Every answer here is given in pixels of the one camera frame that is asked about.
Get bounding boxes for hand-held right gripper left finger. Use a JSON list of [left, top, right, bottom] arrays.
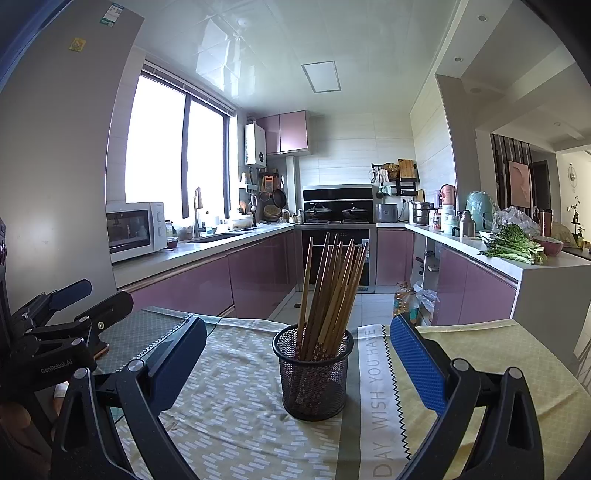
[[51, 315, 208, 480]]

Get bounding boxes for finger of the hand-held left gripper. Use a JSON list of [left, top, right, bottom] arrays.
[[25, 290, 134, 352], [9, 278, 93, 333]]

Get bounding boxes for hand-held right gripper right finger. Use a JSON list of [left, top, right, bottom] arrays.
[[390, 314, 546, 480]]

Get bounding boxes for black mesh utensil holder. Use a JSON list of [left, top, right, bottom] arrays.
[[272, 323, 355, 422]]

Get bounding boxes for bundle of wooden chopsticks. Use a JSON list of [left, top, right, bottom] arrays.
[[295, 232, 370, 365]]

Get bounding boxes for yellow cooking oil bottle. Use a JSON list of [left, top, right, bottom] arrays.
[[393, 281, 415, 317]]

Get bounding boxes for pink lower kitchen cabinets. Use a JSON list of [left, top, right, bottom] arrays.
[[376, 228, 520, 326], [113, 228, 298, 319]]

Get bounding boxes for pink kitchen cabinets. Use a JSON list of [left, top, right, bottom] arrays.
[[256, 111, 310, 156], [376, 228, 520, 326], [113, 228, 298, 319]]

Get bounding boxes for white microwave oven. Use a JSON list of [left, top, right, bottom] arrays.
[[106, 202, 168, 264]]

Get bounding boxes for printed patterned tablecloth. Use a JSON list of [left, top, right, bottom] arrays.
[[92, 307, 583, 480]]

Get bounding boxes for grey refrigerator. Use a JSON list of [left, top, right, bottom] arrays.
[[0, 0, 145, 319]]

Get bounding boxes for stainless steel stock pot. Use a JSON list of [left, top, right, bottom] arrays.
[[411, 201, 435, 225]]

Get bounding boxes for bunch of green vegetables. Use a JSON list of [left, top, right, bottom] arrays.
[[479, 223, 548, 265]]

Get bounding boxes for black built-in oven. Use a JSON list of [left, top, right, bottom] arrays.
[[300, 226, 377, 294]]

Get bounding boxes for dining chair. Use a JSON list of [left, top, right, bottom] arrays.
[[573, 332, 591, 374]]

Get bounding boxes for kitchen window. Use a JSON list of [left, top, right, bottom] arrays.
[[124, 62, 237, 220]]

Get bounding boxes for clear plastic bag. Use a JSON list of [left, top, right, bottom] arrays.
[[493, 206, 541, 237]]

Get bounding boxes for pink bowl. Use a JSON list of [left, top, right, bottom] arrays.
[[533, 235, 565, 257]]

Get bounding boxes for black range hood panel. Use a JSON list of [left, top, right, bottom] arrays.
[[302, 185, 375, 222]]

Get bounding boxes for dark slatted room divider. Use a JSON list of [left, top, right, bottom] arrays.
[[490, 134, 532, 210]]

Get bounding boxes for white water heater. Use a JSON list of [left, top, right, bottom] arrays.
[[244, 124, 267, 167]]

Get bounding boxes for pink upper kitchen cabinets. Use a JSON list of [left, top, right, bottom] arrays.
[[256, 111, 310, 156]]

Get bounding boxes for square ceiling light panel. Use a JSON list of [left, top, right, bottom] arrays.
[[301, 61, 341, 94]]

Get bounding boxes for black wall rack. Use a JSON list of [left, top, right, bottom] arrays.
[[370, 159, 420, 198]]

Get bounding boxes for pink wall picture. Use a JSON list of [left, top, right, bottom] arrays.
[[508, 161, 533, 209]]

